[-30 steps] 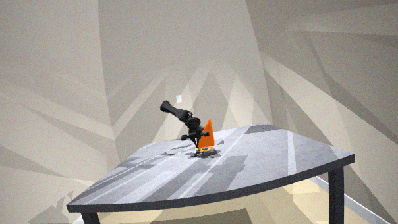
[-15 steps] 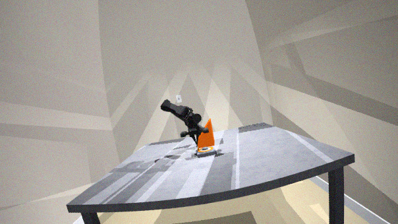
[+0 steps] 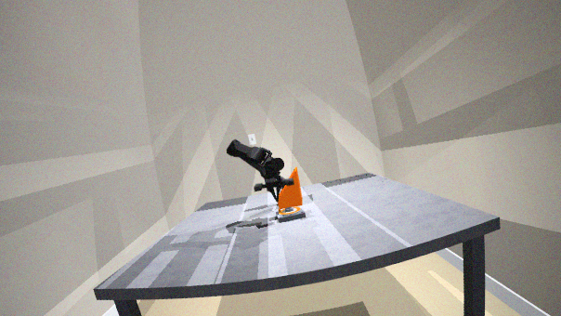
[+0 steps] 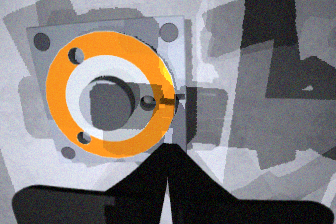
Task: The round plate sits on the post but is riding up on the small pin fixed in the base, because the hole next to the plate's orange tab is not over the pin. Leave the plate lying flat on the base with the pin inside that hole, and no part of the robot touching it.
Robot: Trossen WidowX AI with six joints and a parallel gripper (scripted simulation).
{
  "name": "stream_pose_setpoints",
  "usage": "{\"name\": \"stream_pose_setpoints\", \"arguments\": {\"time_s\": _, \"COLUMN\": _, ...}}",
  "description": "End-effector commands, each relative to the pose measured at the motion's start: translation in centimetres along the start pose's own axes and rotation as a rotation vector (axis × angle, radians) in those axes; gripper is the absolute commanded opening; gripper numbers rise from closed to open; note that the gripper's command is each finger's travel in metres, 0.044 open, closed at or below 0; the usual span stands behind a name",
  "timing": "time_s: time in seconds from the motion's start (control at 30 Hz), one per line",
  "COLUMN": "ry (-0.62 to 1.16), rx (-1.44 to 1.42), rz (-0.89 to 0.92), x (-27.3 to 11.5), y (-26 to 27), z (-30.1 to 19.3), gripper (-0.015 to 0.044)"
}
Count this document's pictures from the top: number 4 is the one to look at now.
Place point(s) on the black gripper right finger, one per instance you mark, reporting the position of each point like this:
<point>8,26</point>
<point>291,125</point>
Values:
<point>195,198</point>

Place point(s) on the orange round plate with holes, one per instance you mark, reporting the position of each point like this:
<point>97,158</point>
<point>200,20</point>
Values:
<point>112,53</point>

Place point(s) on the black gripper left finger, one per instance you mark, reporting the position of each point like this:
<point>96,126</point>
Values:
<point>136,199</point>

